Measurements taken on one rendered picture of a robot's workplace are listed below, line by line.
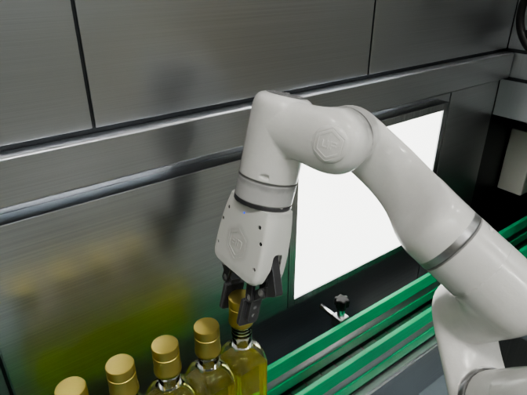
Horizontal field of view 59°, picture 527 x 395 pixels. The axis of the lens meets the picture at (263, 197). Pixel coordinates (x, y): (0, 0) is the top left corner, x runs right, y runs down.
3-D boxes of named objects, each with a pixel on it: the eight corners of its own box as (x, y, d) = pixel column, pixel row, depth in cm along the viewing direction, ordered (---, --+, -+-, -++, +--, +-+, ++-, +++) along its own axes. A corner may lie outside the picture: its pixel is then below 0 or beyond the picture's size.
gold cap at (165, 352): (174, 354, 63) (171, 329, 61) (187, 371, 60) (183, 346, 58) (149, 367, 61) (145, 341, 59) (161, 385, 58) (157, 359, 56)
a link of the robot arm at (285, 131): (384, 113, 56) (374, 118, 47) (360, 196, 59) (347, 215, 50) (268, 85, 60) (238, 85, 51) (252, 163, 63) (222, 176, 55)
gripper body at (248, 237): (219, 177, 61) (204, 255, 64) (267, 207, 53) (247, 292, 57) (263, 177, 65) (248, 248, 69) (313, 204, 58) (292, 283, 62)
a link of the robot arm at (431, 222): (423, 280, 51) (283, 148, 53) (426, 243, 63) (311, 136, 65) (485, 229, 47) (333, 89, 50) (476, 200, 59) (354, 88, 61)
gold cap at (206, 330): (212, 337, 66) (211, 313, 64) (226, 352, 63) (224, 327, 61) (190, 348, 64) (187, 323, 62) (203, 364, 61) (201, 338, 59)
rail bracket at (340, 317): (325, 330, 101) (329, 280, 95) (348, 349, 96) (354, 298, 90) (311, 338, 99) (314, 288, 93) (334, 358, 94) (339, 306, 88)
